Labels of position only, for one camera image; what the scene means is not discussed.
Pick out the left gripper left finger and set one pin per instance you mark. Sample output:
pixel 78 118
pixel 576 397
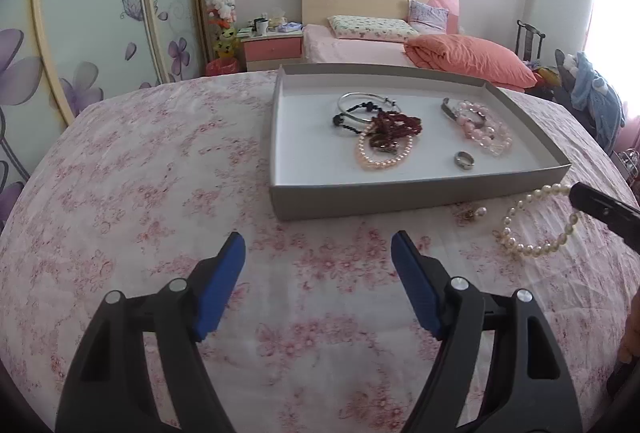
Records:
pixel 108 387

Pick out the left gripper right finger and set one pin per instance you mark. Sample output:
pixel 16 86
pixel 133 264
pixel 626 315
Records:
pixel 528 389

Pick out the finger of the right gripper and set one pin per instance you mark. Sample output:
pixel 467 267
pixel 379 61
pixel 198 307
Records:
pixel 620 218

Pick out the wide silver bangle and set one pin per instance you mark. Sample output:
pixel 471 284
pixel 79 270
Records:
pixel 463 112

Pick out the thin silver bangle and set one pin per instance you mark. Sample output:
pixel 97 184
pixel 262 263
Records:
pixel 362 107

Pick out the right hand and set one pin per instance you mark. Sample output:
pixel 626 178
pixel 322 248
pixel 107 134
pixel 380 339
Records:
pixel 630 343

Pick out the blue plush garment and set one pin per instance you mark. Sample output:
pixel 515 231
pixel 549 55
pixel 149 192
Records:
pixel 593 93

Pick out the small pearl earring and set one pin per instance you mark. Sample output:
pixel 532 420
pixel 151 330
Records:
pixel 475 213

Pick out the dark wooden chair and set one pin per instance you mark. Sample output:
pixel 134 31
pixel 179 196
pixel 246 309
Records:
pixel 529 41

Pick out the pink floral bedsheet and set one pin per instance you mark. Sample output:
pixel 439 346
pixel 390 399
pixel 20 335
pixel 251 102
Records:
pixel 318 335

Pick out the folded coral duvet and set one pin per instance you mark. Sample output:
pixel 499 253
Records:
pixel 472 57

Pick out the small purple cushion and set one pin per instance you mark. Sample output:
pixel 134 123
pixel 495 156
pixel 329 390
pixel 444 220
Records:
pixel 427 19

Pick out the grey shallow cardboard tray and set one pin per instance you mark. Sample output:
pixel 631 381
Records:
pixel 325 165

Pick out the floral pillow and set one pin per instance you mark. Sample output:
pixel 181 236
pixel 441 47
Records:
pixel 371 28

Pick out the red waste bin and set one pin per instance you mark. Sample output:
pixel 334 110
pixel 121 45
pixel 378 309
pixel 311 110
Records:
pixel 222 66

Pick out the pink bed with mattress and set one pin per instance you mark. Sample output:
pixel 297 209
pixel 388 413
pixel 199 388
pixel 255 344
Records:
pixel 321 46

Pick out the pink bedside table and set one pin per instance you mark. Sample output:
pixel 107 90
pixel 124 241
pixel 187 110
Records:
pixel 272 50

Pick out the floral sliding wardrobe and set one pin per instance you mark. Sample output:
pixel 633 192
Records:
pixel 60 56

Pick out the white mug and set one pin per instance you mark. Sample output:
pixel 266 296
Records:
pixel 261 26

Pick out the clear tube of plush toys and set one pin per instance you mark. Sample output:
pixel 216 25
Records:
pixel 220 28

